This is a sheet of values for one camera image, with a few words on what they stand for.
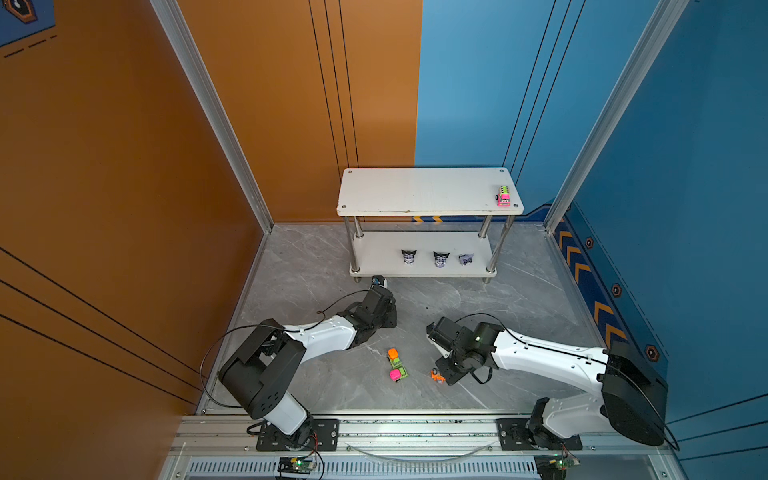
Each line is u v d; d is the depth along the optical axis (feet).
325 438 2.38
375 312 2.29
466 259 3.17
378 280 2.70
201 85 2.65
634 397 1.31
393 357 2.77
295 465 2.32
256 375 1.54
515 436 2.38
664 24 2.32
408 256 3.17
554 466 2.30
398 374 2.65
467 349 1.95
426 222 4.09
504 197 2.48
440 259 3.15
